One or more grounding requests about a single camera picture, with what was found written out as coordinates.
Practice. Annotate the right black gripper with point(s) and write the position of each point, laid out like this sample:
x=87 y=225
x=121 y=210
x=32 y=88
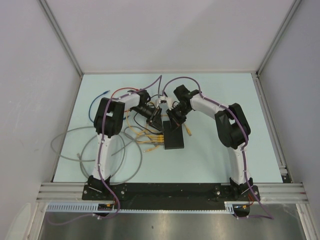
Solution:
x=175 y=122

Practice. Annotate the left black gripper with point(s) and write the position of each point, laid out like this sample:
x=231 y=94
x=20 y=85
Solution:
x=155 y=119

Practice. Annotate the black network switch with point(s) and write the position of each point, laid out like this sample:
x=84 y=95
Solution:
x=173 y=139

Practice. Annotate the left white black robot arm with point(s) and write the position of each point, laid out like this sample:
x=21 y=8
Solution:
x=108 y=123

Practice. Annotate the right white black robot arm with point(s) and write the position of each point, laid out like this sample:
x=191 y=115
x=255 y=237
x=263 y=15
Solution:
x=232 y=128

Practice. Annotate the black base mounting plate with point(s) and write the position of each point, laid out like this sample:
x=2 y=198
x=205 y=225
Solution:
x=127 y=191

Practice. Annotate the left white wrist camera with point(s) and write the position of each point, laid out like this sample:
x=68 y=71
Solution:
x=159 y=101

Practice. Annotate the aluminium frame rail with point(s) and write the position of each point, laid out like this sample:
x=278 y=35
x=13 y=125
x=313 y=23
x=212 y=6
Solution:
x=270 y=193

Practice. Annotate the white slotted cable duct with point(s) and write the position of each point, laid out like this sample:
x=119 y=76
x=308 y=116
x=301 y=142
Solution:
x=104 y=208

